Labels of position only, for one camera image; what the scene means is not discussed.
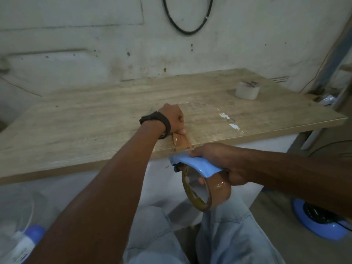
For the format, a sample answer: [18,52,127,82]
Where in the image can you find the person's left hand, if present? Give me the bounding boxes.
[158,103,187,135]

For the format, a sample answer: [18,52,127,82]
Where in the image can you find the person's right hand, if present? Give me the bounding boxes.
[189,142,252,187]

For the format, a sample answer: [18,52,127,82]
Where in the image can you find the brown tape strip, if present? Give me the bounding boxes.
[170,133,193,152]

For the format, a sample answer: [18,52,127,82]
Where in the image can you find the blue tape dispenser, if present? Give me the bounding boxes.
[168,154,223,179]

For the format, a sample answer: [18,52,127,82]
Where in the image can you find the person's right forearm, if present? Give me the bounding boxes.
[245,149,352,218]

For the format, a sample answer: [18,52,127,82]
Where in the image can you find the person's left forearm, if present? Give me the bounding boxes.
[26,121,166,264]

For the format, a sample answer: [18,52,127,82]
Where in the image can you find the black wristband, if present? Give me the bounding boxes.
[139,111,172,140]

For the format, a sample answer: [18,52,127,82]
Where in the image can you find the white tape scraps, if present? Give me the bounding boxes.
[218,112,242,131]

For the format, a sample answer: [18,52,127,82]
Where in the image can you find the brown packing tape roll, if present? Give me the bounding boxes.
[181,165,232,213]

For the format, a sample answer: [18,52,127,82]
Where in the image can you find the white tape roll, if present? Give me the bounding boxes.
[235,81,261,101]

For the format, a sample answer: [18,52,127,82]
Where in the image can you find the person's light blue jeans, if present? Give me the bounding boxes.
[122,190,285,264]

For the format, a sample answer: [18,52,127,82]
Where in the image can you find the blue fan base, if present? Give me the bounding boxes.
[292,198,352,241]

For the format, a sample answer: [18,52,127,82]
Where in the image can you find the white fan with blue hub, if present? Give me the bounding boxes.
[0,190,48,264]

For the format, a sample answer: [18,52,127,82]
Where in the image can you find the black cable loop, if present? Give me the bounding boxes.
[161,0,214,36]

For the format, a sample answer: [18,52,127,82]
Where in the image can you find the black floor cable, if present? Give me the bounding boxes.
[308,140,352,157]

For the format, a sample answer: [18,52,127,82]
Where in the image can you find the thin orange wire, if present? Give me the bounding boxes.
[300,23,352,94]

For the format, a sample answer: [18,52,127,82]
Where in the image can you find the grey metal frame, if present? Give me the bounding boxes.
[310,38,352,110]

